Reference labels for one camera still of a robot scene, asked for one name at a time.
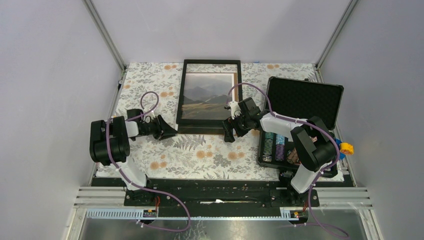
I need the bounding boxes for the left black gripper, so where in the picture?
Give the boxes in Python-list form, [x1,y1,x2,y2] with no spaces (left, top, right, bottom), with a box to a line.
[142,114,177,140]

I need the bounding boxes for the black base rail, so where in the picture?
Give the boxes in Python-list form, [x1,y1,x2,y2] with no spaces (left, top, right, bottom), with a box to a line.
[91,177,354,218]

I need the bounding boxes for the grey slotted cable duct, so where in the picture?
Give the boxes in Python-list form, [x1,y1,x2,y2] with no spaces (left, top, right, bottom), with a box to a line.
[86,208,300,221]

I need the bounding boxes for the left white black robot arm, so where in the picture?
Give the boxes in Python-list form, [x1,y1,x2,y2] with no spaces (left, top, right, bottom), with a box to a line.
[89,108,177,206]

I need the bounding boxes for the black picture frame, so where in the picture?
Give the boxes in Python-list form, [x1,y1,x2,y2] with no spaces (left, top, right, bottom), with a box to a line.
[176,59,243,135]

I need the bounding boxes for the yellow blue tape dispenser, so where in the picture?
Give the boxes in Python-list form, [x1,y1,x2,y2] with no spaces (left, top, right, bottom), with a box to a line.
[335,138,355,160]

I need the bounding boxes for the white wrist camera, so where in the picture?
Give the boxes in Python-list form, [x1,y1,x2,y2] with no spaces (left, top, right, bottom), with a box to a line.
[224,101,242,120]
[142,111,156,123]

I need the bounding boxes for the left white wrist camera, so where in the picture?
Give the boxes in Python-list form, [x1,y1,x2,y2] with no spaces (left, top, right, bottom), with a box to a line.
[142,111,156,123]

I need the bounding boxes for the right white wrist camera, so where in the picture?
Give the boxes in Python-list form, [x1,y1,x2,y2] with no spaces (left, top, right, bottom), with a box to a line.
[224,101,242,120]

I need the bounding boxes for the floral table mat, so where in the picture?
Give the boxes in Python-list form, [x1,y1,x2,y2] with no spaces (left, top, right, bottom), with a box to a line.
[114,62,316,181]

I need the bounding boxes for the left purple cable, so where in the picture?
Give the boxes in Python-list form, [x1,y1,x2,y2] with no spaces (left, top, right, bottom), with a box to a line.
[105,91,192,233]

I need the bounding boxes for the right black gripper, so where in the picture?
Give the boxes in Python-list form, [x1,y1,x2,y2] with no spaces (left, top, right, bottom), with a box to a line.
[221,111,252,144]

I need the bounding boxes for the mountain landscape photo print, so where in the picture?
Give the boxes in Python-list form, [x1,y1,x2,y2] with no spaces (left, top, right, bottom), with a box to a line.
[181,72,237,121]

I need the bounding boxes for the black poker chip case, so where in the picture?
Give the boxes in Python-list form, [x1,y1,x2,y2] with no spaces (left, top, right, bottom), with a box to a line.
[257,76,344,173]

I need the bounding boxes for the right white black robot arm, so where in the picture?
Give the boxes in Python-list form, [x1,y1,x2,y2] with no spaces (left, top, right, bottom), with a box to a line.
[223,97,340,206]

